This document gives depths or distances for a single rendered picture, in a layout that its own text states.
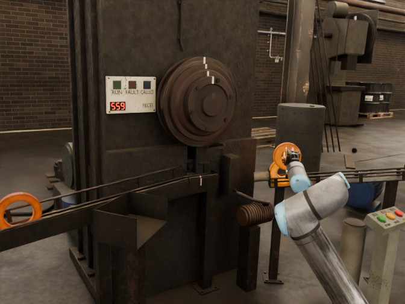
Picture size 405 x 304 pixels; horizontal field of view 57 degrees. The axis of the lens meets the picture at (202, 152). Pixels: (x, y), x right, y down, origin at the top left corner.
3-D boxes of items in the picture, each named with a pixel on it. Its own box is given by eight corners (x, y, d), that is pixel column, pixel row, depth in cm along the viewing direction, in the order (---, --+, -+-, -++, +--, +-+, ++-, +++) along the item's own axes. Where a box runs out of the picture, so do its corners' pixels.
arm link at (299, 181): (298, 199, 180) (287, 184, 176) (293, 184, 191) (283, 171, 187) (315, 190, 177) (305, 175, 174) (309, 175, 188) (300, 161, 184)
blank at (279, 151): (272, 142, 211) (273, 143, 208) (300, 141, 211) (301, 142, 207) (272, 169, 214) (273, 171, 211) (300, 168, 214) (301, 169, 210)
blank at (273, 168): (278, 187, 227) (279, 189, 224) (263, 168, 225) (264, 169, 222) (299, 173, 225) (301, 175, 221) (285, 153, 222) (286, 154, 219)
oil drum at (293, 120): (263, 170, 493) (267, 102, 473) (294, 165, 524) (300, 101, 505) (296, 182, 444) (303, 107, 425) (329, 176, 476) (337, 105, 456)
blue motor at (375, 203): (337, 208, 364) (342, 174, 356) (354, 194, 408) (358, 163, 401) (371, 216, 346) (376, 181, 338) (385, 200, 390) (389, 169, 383)
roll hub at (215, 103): (182, 131, 189) (184, 75, 182) (227, 128, 204) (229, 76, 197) (188, 133, 184) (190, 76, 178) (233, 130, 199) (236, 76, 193)
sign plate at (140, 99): (106, 113, 185) (105, 76, 181) (153, 111, 199) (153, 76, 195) (107, 113, 183) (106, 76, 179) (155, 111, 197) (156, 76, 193)
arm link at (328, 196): (337, 174, 123) (340, 167, 186) (302, 191, 126) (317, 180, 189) (355, 205, 120) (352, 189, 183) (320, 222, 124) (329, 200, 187)
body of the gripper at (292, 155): (298, 148, 200) (303, 160, 189) (296, 162, 204) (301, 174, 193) (284, 148, 200) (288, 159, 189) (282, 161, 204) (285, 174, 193)
